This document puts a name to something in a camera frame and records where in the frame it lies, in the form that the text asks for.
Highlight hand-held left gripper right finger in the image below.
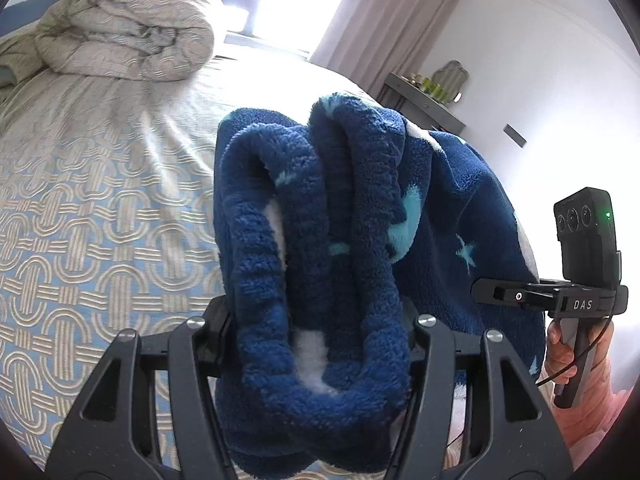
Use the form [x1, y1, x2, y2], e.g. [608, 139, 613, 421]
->
[392, 305, 575, 480]

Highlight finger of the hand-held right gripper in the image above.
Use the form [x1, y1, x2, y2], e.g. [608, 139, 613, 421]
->
[472, 279, 565, 309]

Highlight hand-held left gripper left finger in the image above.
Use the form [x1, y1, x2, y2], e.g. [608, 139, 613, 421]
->
[45, 297, 239, 480]

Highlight blue star-print fleece pants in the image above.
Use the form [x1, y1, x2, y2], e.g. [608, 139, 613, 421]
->
[214, 92, 547, 478]

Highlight person's right forearm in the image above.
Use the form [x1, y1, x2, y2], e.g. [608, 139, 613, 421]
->
[552, 332, 633, 468]

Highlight person's right hand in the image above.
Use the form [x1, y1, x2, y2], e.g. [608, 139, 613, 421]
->
[544, 320, 575, 397]

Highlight patterned beige blue bed cover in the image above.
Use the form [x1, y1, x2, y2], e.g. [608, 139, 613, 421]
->
[0, 55, 386, 480]

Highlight grey arched ornament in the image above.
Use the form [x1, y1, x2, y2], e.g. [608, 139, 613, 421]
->
[434, 60, 469, 105]

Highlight green cans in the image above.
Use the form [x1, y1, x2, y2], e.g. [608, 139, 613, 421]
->
[421, 76, 451, 104]

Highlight beige curtain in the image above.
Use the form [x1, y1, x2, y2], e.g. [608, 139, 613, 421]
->
[310, 0, 467, 107]

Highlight grey rolled duvet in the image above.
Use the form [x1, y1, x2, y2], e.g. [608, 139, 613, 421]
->
[0, 0, 223, 85]

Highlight window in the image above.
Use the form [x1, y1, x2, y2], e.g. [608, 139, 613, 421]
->
[207, 0, 376, 57]

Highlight blue headboard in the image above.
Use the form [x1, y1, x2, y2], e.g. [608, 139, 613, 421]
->
[0, 0, 60, 40]

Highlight black cable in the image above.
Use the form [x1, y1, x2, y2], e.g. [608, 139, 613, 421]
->
[536, 317, 616, 388]

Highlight dark wall switch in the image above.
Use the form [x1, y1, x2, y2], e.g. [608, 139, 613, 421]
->
[502, 123, 527, 149]

